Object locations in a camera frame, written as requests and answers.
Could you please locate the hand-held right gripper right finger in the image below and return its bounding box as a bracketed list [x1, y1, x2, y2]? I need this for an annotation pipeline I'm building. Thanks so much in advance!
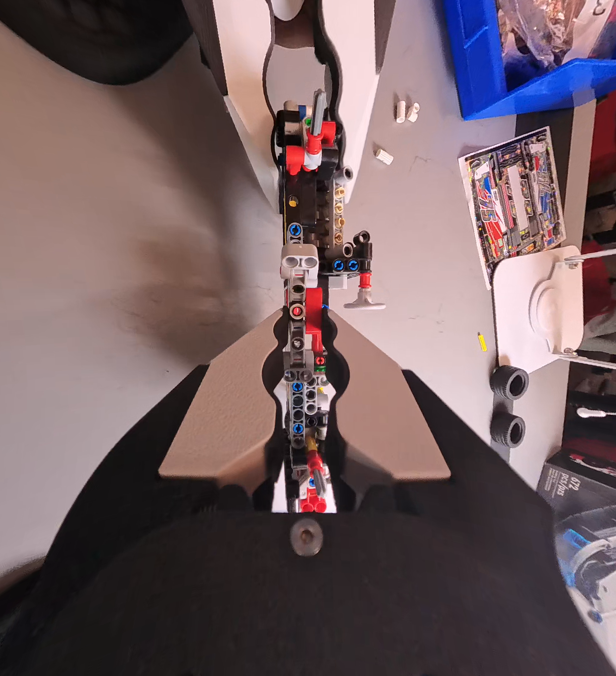
[325, 309, 452, 494]

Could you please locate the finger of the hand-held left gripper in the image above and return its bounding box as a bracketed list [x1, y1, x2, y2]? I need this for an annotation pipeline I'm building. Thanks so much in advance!
[313, 0, 396, 186]
[210, 0, 287, 213]

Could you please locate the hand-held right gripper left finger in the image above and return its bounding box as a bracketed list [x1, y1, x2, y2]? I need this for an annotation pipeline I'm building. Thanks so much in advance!
[159, 309, 287, 494]

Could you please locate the lego car chassis assembly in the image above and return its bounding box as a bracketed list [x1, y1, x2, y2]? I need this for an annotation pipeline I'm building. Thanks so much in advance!
[271, 87, 387, 514]

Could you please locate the black rubber lego tire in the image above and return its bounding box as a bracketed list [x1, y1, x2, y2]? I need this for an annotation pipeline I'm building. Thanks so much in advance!
[490, 413, 527, 450]
[490, 364, 529, 400]

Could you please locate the plastic bag of lego parts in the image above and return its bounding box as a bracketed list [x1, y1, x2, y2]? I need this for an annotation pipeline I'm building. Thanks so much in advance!
[498, 0, 616, 72]

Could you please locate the lego set box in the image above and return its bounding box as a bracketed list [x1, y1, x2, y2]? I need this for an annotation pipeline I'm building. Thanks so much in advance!
[537, 449, 616, 676]

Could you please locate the blue plastic bin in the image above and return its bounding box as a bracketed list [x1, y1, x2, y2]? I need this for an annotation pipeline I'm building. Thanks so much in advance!
[442, 0, 616, 122]

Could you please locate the colourful sticker sheet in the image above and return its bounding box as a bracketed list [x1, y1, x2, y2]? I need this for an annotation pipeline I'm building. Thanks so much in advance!
[458, 126, 567, 289]

